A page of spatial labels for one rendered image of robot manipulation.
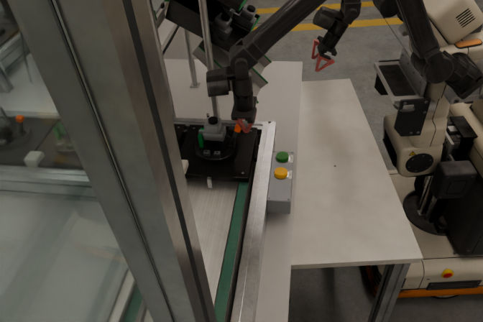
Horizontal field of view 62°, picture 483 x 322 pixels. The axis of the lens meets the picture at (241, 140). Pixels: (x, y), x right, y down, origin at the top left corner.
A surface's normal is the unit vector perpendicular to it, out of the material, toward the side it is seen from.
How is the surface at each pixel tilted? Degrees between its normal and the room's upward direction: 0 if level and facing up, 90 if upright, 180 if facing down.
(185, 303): 90
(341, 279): 0
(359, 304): 0
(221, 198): 0
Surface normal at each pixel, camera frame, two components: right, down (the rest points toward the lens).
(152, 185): -0.14, 0.66
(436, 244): -0.06, -0.75
